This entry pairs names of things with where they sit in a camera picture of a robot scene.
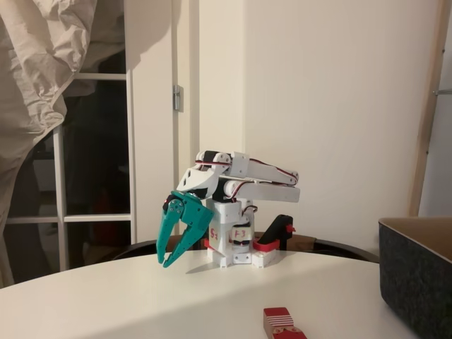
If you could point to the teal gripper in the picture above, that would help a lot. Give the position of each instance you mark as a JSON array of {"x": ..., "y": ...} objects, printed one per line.
[{"x": 198, "y": 215}]

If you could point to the wood framed frosted panel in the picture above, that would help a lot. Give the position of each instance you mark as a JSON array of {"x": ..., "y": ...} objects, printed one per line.
[{"x": 429, "y": 123}]

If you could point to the thin metal rod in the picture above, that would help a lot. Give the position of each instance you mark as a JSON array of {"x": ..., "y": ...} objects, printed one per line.
[{"x": 443, "y": 92}]

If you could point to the red striped wooden block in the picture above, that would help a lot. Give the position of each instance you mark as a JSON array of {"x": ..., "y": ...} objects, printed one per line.
[{"x": 279, "y": 319}]

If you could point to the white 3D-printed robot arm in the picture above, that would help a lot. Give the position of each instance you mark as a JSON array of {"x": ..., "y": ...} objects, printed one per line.
[{"x": 268, "y": 194}]

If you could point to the dark curved chair back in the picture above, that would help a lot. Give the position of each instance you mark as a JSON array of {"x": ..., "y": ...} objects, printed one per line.
[{"x": 141, "y": 249}]

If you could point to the dark grey felt bin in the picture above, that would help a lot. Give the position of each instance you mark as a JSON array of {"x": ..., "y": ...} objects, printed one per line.
[{"x": 413, "y": 279}]

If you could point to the metal door hinge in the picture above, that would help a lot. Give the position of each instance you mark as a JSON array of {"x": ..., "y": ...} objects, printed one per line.
[{"x": 177, "y": 99}]

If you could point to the black and red clamp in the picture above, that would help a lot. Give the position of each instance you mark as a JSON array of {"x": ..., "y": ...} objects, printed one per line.
[
  {"x": 207, "y": 244},
  {"x": 279, "y": 229}
]

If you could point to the beige crumpled curtain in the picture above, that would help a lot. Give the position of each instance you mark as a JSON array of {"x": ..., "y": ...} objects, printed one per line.
[{"x": 35, "y": 70}]

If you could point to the white glazed door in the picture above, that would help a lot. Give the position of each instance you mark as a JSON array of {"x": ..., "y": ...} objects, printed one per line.
[{"x": 152, "y": 141}]

